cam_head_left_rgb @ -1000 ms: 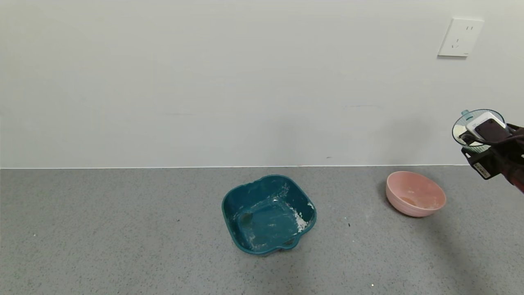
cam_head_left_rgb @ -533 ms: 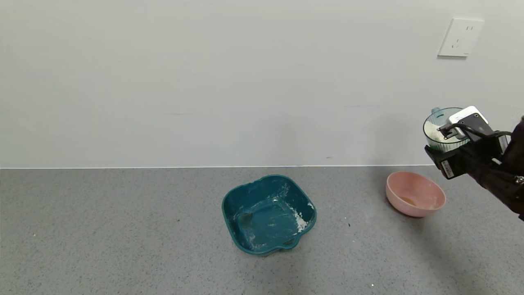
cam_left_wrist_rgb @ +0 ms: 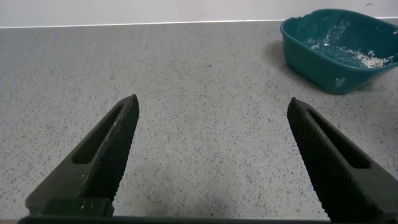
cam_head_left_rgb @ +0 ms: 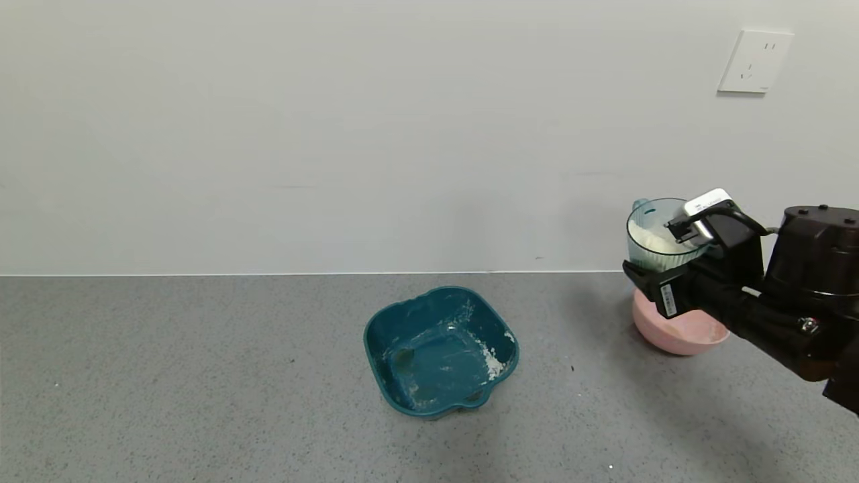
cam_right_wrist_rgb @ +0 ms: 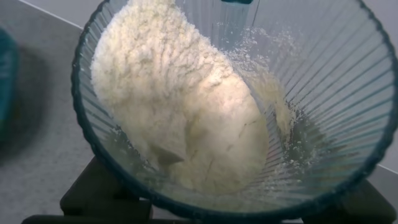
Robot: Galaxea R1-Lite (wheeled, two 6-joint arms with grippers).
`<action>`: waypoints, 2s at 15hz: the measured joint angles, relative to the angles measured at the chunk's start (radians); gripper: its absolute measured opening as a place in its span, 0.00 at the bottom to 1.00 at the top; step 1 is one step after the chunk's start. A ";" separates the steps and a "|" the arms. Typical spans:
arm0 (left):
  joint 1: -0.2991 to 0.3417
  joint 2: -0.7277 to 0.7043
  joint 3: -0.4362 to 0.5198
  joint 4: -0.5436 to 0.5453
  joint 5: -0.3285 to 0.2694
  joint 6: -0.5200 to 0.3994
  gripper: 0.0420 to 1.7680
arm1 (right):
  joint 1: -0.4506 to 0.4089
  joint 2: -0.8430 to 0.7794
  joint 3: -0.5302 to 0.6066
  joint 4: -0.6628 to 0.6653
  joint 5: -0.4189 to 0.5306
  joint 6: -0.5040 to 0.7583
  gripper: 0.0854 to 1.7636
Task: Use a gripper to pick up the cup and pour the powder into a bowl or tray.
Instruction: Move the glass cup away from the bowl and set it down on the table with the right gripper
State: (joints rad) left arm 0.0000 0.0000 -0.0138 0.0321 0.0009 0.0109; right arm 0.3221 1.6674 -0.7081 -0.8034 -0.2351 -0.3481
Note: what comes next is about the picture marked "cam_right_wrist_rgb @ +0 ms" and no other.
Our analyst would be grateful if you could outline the clear ribbed plastic cup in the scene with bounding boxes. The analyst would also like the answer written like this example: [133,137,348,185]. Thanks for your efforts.
[70,0,398,223]

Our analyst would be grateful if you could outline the teal square plastic tray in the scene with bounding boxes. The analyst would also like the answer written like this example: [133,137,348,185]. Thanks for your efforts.
[0,26,19,141]

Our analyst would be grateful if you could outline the white powder heap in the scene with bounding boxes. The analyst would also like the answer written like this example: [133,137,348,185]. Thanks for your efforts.
[89,0,295,196]

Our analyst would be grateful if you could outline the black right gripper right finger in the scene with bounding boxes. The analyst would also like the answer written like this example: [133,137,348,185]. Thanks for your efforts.
[302,178,398,224]

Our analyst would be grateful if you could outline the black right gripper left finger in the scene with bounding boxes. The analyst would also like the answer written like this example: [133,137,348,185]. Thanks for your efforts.
[58,156,154,218]

